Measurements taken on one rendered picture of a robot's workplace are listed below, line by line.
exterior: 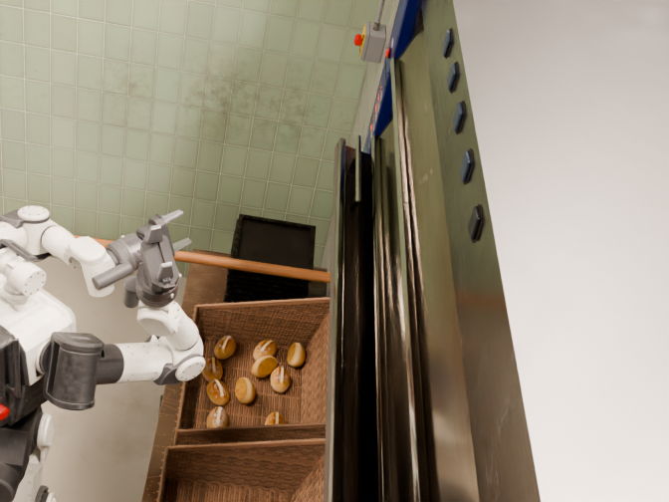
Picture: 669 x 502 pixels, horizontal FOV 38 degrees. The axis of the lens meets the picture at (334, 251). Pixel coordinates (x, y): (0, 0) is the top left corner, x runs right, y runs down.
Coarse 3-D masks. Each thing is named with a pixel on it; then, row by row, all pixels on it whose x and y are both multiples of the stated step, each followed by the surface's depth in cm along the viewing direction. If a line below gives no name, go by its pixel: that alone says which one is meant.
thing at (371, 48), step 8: (368, 24) 336; (368, 32) 331; (376, 32) 332; (384, 32) 333; (368, 40) 331; (376, 40) 331; (384, 40) 331; (360, 48) 337; (368, 48) 333; (376, 48) 333; (360, 56) 335; (368, 56) 335; (376, 56) 335
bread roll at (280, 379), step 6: (276, 372) 323; (282, 372) 323; (276, 378) 321; (282, 378) 321; (288, 378) 323; (276, 384) 321; (282, 384) 321; (288, 384) 322; (276, 390) 321; (282, 390) 321
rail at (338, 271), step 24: (336, 192) 270; (336, 216) 261; (336, 240) 252; (336, 264) 245; (336, 288) 238; (336, 312) 231; (336, 336) 225; (336, 360) 219; (336, 384) 213; (336, 408) 208; (336, 432) 203; (336, 456) 198; (336, 480) 194
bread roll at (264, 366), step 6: (258, 360) 324; (264, 360) 324; (270, 360) 326; (276, 360) 328; (252, 366) 325; (258, 366) 323; (264, 366) 324; (270, 366) 326; (276, 366) 328; (252, 372) 323; (258, 372) 322; (264, 372) 324; (270, 372) 326
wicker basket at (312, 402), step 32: (192, 320) 323; (224, 320) 331; (320, 320) 331; (288, 352) 338; (320, 352) 322; (192, 384) 319; (320, 384) 312; (192, 416) 309; (256, 416) 314; (288, 416) 316; (320, 416) 301
